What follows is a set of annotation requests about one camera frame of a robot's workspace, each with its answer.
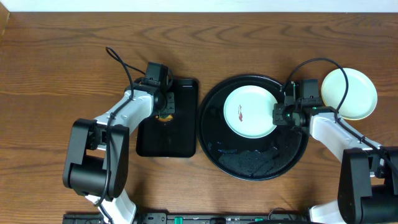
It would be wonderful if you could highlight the green yellow sponge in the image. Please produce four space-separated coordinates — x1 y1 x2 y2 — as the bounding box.
155 114 174 123

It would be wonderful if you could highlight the light green plate front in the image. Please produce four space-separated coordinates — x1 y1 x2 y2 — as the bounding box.
223 85 277 139

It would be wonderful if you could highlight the light green plate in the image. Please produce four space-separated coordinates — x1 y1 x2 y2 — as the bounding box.
223 85 277 139
321 68 377 115

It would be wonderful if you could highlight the yellow plate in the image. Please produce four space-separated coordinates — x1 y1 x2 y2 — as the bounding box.
340 113 369 121

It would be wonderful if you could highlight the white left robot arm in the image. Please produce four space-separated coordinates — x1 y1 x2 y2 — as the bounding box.
63 84 175 223

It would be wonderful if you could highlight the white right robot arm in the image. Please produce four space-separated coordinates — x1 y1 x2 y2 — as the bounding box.
272 103 397 223

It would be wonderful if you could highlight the black rectangular tray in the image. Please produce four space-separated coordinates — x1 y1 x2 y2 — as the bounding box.
136 79 198 158

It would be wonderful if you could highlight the black round tray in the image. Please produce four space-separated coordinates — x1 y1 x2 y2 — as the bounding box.
197 74 309 181

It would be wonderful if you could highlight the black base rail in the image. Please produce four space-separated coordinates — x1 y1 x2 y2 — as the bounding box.
62 211 376 224

